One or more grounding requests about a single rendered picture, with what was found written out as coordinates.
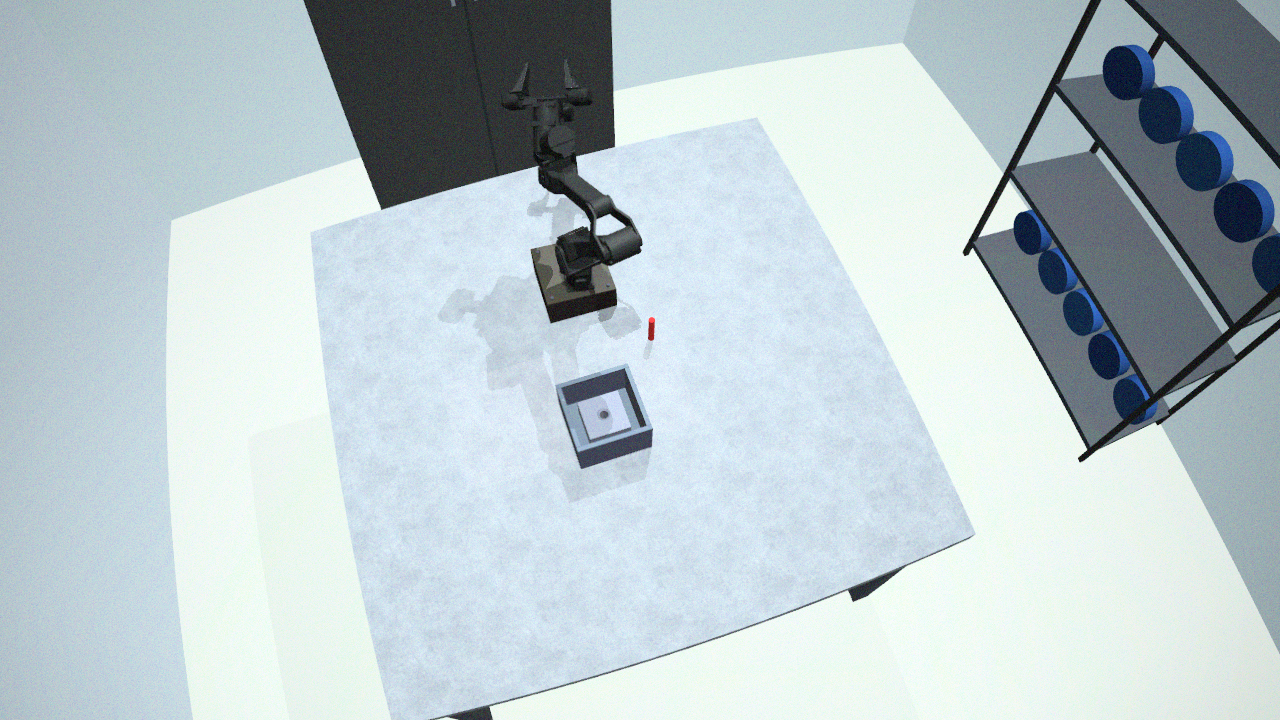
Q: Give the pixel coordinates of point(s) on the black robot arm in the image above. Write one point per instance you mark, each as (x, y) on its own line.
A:
(579, 250)

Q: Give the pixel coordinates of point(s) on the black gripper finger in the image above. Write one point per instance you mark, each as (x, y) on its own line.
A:
(522, 83)
(570, 82)

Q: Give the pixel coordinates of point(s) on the white square plate with hole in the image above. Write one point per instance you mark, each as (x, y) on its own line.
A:
(603, 417)

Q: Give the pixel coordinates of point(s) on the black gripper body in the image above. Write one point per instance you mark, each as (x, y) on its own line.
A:
(546, 112)

